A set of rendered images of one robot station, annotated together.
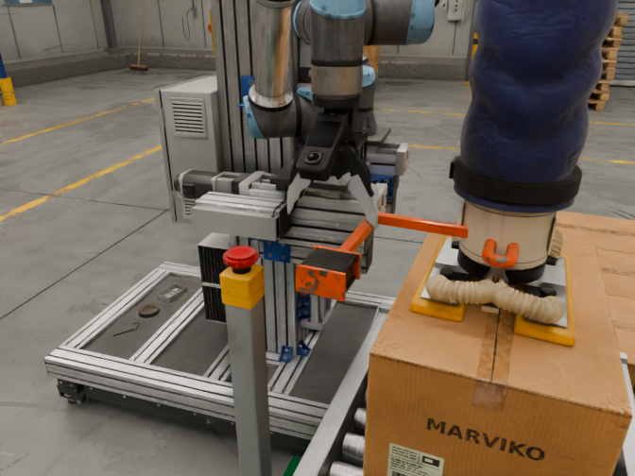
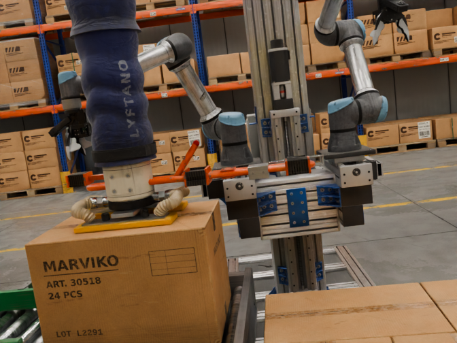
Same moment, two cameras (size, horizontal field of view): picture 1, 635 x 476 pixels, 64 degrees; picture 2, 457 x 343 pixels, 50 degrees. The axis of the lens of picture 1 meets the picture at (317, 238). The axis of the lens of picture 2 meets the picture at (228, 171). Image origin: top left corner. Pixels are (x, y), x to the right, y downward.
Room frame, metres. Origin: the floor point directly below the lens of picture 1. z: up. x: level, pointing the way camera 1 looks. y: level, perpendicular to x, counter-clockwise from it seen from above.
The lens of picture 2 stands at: (0.81, -2.13, 1.33)
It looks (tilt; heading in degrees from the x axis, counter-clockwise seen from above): 8 degrees down; 75
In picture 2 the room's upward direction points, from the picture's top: 7 degrees counter-clockwise
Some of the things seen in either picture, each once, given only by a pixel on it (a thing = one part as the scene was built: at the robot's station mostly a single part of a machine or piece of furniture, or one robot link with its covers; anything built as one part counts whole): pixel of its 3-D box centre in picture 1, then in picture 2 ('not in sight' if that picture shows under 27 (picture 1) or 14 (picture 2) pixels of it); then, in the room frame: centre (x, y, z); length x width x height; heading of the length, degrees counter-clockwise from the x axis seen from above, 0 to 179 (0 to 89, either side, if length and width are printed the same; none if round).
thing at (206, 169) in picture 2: not in sight; (197, 175); (1.16, -0.47, 1.08); 0.10 x 0.08 x 0.06; 67
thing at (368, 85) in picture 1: (358, 86); (343, 113); (1.93, -0.15, 1.20); 0.13 x 0.12 x 0.14; 170
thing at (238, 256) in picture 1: (241, 261); not in sight; (0.91, 0.15, 1.02); 0.07 x 0.07 x 0.04
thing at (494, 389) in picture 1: (489, 366); (139, 273); (0.91, -0.38, 0.75); 0.60 x 0.40 x 0.40; 158
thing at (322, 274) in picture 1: (329, 272); (79, 179); (0.75, -0.02, 1.08); 0.09 x 0.08 x 0.05; 67
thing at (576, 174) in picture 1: (513, 174); (124, 151); (0.93, -0.37, 1.19); 0.23 x 0.23 x 0.04
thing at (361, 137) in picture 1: (336, 134); (77, 124); (0.78, -0.03, 1.31); 0.09 x 0.08 x 0.12; 157
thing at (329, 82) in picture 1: (334, 80); (72, 105); (0.77, -0.03, 1.39); 0.08 x 0.08 x 0.05
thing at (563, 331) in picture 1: (546, 283); (125, 218); (0.89, -0.46, 0.97); 0.34 x 0.10 x 0.05; 157
